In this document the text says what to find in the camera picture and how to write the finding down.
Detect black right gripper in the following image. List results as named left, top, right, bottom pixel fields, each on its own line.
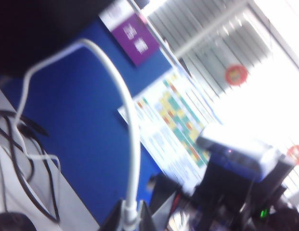
left=148, top=172, right=242, bottom=231

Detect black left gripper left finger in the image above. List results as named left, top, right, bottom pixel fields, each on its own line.
left=98, top=199, right=128, bottom=231

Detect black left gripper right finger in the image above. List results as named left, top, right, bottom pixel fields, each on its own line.
left=137, top=201, right=157, bottom=231

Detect white Type-C charging cable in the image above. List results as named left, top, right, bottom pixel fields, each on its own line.
left=14, top=38, right=143, bottom=231

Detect colourful keyboard cheat sheet poster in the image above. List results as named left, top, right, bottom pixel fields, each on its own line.
left=117, top=69, right=223, bottom=186

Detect blue fabric partition panel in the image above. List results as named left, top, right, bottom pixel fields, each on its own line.
left=0, top=14, right=174, bottom=222

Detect black and grey mouse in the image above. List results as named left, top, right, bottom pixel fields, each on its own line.
left=0, top=211, right=37, bottom=231

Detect red round window decoration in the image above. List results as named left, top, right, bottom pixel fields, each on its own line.
left=225, top=64, right=249, bottom=87
left=286, top=145, right=299, bottom=166

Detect purple name sign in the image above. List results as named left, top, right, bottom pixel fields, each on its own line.
left=110, top=13, right=161, bottom=67

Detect white window blinds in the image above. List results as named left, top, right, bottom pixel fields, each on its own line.
left=144, top=0, right=299, bottom=193

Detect white paper logo sign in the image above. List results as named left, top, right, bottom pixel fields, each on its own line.
left=98, top=0, right=135, bottom=32

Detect black ASUS monitor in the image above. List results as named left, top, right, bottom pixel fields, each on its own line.
left=0, top=0, right=128, bottom=77

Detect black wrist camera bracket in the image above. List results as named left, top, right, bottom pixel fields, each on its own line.
left=199, top=154, right=296, bottom=210

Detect silver depth camera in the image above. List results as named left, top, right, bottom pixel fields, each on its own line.
left=196, top=129, right=284, bottom=183

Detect thick black cable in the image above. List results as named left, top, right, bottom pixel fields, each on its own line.
left=0, top=109, right=60, bottom=222

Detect black looped power cable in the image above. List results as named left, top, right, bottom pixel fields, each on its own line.
left=16, top=115, right=62, bottom=223

